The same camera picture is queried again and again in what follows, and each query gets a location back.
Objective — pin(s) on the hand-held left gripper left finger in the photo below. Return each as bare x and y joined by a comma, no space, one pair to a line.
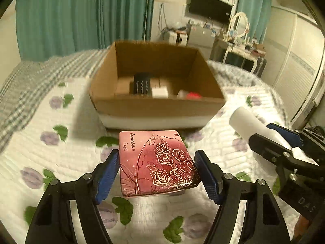
109,175

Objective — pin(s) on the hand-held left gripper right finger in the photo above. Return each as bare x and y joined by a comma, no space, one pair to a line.
208,178

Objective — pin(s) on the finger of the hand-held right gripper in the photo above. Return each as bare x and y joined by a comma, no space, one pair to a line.
284,134
264,146

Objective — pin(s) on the plain white tube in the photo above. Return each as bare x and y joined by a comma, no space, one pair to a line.
246,122

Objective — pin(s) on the red rose print box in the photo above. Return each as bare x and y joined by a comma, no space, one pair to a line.
152,162

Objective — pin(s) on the cardboard box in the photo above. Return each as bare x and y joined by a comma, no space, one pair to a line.
152,109

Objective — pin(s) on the white bottle with red cap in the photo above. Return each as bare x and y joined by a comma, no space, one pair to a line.
193,96

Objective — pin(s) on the long black box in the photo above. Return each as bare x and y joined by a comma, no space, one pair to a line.
141,85

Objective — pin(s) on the white charger plug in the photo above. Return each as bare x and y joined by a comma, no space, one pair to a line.
160,92

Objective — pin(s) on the white floral quilt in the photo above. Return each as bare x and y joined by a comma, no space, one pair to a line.
63,157

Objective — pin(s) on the white louvred wardrobe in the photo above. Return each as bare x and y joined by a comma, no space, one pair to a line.
292,68

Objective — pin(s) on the dark suitcase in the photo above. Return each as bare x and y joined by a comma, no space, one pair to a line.
260,67

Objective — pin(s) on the white dressing table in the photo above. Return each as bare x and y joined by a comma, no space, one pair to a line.
236,49

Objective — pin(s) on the oval white vanity mirror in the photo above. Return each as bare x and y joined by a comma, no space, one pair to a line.
239,24

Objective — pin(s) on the grey checked bed sheet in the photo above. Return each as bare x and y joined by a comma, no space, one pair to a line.
30,81

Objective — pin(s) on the small silver fridge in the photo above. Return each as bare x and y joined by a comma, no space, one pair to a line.
201,35

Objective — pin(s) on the narrow teal curtain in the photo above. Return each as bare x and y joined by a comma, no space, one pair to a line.
254,5

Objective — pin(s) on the white drawer unit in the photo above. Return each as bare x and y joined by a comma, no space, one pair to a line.
169,36

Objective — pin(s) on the white pole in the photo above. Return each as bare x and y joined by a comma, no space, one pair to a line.
146,17

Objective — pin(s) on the wide teal curtain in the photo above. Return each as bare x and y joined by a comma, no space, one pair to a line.
63,17

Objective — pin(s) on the black wall television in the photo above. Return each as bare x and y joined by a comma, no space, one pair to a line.
210,7

